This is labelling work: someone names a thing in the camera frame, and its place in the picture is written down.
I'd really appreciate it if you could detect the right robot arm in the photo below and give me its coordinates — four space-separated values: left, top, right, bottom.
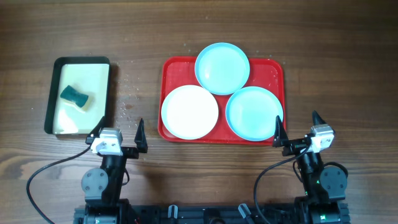
272 111 349 223

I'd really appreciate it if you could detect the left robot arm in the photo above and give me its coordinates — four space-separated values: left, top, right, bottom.
73 118 148 224

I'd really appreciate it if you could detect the right black cable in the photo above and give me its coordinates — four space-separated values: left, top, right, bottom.
253 146 312 224

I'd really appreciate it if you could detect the dark green water tray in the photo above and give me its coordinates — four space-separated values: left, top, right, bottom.
44 56 111 134

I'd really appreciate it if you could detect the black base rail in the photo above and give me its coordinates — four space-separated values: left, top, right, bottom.
73 203 351 224

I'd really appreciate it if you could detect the light blue top plate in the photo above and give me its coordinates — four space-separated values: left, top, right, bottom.
194 42 251 95

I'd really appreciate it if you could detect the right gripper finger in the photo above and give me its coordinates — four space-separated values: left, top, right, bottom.
272 115 289 147
312 110 326 126

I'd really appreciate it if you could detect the green yellow sponge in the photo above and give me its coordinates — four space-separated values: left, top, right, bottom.
60 85 93 111

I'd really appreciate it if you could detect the light blue plate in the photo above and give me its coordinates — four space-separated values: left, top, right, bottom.
225 86 284 142
194 42 251 95

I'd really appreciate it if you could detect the white plate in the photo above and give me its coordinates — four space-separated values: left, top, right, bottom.
160 85 219 140

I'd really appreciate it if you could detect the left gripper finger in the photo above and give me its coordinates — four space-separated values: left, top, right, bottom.
88 116 106 138
134 118 148 153

